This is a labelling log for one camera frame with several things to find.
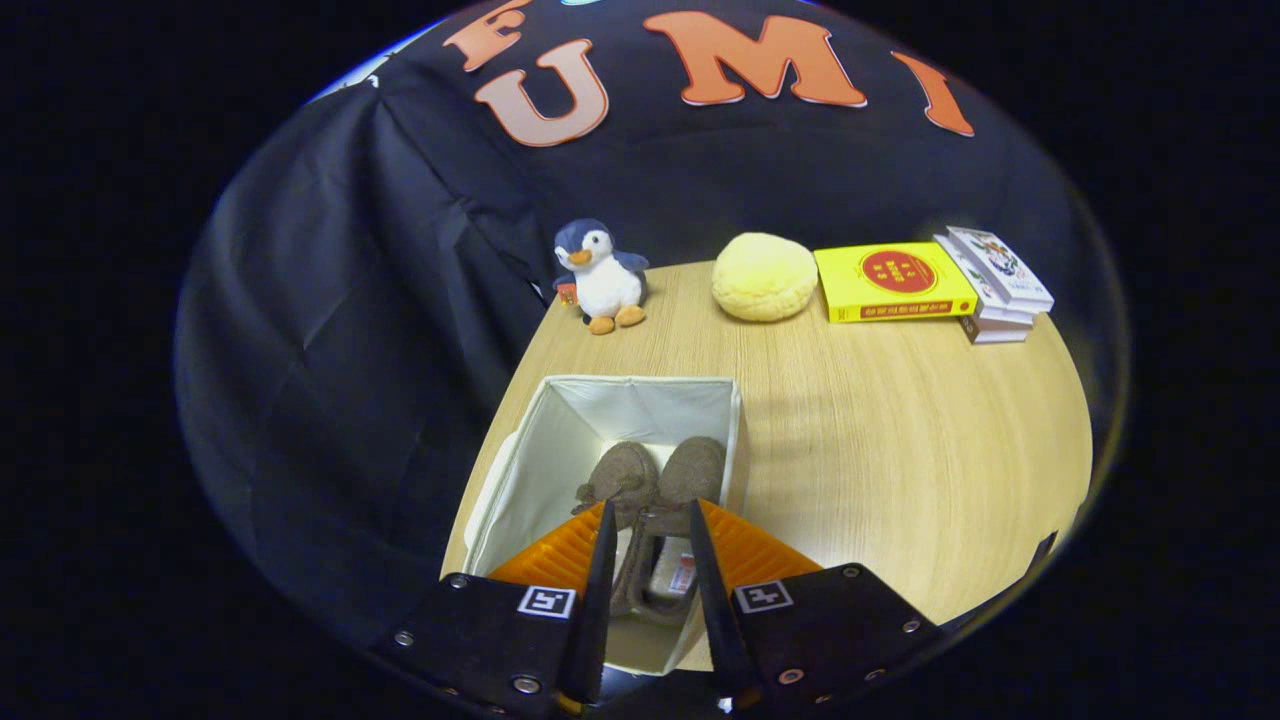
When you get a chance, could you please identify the beige fabric storage box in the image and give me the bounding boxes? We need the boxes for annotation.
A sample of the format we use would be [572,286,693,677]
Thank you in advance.
[462,374,749,676]

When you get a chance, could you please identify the yellow bun-shaped plush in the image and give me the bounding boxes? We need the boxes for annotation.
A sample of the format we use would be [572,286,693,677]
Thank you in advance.
[712,232,819,323]

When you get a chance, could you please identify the yellow book with red circle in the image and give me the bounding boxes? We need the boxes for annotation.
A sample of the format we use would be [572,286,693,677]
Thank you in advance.
[813,242,980,323]

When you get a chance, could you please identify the brown felt shoe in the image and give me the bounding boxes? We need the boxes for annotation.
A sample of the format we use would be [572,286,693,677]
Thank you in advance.
[640,436,728,627]
[572,441,661,616]

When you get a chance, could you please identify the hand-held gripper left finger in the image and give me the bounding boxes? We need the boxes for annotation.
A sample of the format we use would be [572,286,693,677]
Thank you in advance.
[375,500,619,716]

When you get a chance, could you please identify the penguin plush toy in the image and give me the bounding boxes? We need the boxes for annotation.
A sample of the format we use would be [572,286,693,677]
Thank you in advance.
[552,218,651,336]

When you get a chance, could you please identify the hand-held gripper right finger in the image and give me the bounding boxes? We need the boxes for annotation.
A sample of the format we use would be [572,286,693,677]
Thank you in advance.
[688,498,946,713]

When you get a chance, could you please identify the white illustrated book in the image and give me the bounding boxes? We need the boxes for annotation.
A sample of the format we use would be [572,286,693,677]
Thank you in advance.
[946,226,1055,313]

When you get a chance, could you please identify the black backdrop cloth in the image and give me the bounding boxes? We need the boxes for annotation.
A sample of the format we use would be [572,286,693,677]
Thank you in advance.
[172,0,1131,641]

